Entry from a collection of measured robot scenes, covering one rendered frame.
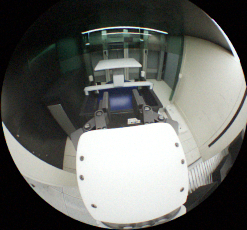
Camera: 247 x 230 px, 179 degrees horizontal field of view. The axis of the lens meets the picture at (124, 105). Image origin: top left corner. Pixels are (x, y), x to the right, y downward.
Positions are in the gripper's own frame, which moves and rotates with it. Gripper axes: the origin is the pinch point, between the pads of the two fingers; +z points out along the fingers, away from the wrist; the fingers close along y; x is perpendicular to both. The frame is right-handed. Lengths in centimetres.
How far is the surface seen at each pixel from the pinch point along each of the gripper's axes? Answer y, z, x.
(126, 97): 3.5, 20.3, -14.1
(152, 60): 39, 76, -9
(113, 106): -2.5, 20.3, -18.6
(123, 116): 0.7, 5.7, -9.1
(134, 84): 5.4, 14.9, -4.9
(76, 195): -77, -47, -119
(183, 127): 34.9, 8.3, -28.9
